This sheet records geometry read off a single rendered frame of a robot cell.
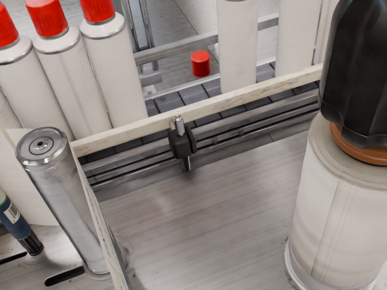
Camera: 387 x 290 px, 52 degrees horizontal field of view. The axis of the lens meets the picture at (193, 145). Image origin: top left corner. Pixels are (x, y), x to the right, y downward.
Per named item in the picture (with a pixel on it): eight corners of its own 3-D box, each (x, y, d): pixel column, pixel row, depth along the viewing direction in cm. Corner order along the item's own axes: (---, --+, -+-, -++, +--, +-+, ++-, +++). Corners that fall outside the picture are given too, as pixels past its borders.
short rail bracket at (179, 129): (181, 190, 54) (169, 128, 45) (174, 174, 56) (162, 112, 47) (203, 182, 55) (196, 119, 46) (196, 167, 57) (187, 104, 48)
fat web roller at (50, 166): (88, 287, 41) (9, 176, 27) (80, 250, 44) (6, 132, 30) (131, 271, 42) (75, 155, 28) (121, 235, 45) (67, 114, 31)
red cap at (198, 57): (215, 69, 71) (213, 53, 69) (202, 79, 70) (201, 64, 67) (200, 63, 73) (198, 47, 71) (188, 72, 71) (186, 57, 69)
